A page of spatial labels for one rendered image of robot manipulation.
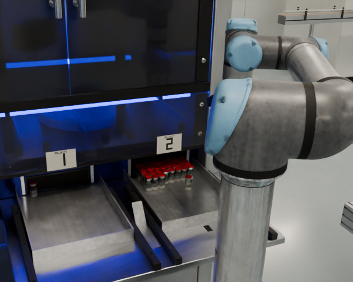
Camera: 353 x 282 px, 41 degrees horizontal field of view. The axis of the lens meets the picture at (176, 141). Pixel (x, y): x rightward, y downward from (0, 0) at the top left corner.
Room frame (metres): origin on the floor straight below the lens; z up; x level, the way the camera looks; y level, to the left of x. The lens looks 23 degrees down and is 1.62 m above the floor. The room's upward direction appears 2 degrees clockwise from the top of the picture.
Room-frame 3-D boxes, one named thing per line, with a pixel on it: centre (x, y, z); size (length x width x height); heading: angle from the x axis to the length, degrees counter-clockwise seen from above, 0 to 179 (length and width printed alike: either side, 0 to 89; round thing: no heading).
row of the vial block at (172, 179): (1.36, 0.02, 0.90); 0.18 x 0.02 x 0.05; 115
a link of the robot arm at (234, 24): (1.15, -0.15, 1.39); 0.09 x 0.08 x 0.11; 177
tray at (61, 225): (1.14, 0.29, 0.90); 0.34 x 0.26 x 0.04; 25
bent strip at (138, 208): (1.08, 0.08, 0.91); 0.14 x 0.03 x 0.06; 25
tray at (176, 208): (1.28, -0.02, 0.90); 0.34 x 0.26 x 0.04; 25
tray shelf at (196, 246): (1.15, 0.11, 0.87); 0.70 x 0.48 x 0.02; 115
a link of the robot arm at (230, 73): (1.15, -0.15, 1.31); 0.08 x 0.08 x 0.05
